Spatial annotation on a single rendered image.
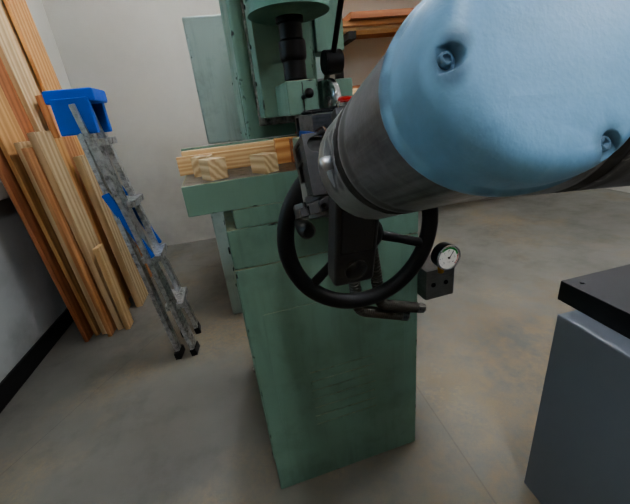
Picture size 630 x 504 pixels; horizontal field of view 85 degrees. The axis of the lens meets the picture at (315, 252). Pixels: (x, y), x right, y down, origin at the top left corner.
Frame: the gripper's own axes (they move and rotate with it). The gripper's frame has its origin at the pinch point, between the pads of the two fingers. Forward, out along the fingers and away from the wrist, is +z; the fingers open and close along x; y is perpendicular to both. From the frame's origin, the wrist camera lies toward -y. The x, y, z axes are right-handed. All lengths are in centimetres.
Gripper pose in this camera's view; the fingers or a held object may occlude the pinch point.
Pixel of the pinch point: (316, 214)
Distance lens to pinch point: 47.8
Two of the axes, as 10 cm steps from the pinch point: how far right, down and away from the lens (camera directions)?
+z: -2.3, -0.1, 9.7
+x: -9.5, 2.0, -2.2
